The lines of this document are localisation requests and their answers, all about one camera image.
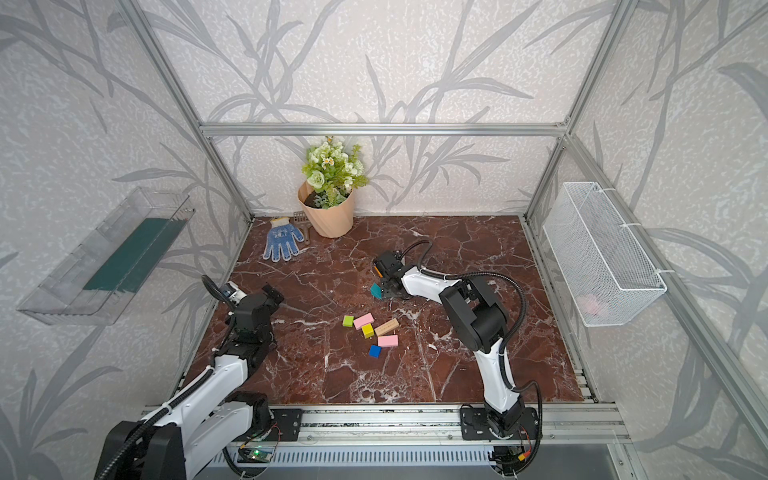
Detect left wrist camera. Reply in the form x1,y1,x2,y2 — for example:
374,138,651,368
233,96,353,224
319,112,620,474
221,281,247,306

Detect beige flower pot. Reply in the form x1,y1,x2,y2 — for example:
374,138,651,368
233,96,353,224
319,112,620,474
298,182,357,238

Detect clear plastic wall shelf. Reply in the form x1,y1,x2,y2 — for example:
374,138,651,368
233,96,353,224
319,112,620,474
18,187,195,326

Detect blue work glove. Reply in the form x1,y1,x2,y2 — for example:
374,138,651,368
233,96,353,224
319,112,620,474
263,217,305,262

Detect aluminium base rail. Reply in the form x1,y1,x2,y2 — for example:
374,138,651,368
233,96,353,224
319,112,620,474
269,402,631,447

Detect long pink wood block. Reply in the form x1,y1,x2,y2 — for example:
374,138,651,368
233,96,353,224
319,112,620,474
353,313,374,330

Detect left circuit board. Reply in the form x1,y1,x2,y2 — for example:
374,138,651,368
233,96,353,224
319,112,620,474
237,446,275,464

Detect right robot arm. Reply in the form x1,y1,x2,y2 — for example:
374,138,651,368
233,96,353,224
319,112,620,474
373,251,542,441

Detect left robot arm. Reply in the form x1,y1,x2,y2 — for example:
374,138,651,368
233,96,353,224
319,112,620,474
95,276,284,479

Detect teal triangular wood block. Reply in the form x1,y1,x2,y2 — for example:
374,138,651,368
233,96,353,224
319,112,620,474
370,284,383,300

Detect white wire mesh basket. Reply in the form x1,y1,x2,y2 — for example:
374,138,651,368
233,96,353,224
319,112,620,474
543,182,667,327

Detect green white artificial flowers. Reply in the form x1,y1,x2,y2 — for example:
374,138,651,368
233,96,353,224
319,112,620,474
302,137,369,209

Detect pink object in basket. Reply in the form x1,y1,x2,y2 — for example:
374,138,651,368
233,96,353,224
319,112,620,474
577,294,607,317

